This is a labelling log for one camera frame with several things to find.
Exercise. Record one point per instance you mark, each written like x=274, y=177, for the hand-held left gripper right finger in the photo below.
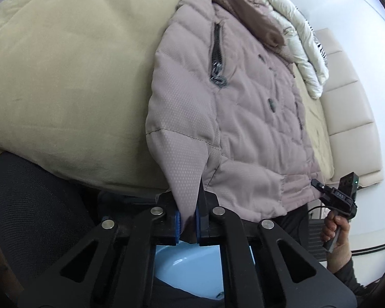
x=197, y=227

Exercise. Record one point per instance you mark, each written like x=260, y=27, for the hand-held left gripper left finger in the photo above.
x=177, y=227

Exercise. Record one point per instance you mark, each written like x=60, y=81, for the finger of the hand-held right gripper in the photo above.
x=317, y=186

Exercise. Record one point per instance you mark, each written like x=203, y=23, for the mauve hooded puffer coat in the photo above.
x=243, y=118

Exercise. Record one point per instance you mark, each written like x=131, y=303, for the person's right forearm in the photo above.
x=349, y=276

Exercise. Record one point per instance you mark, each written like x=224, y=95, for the person's right hand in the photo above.
x=343, y=243

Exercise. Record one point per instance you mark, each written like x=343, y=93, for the light blue basin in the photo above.
x=186, y=269

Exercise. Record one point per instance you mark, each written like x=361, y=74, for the person's dark trousers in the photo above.
x=292, y=224

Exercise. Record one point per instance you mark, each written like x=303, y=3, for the grey ribbed panel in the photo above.
x=316, y=237

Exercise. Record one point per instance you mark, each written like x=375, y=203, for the beige padded headboard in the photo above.
x=349, y=109

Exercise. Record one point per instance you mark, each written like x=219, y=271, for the zebra striped pillow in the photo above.
x=320, y=49

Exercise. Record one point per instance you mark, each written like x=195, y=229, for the black mesh office chair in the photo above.
x=35, y=205

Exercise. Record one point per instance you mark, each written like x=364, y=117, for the white folded duvet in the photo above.
x=292, y=22

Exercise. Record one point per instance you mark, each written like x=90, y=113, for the bed with olive sheet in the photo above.
x=67, y=70

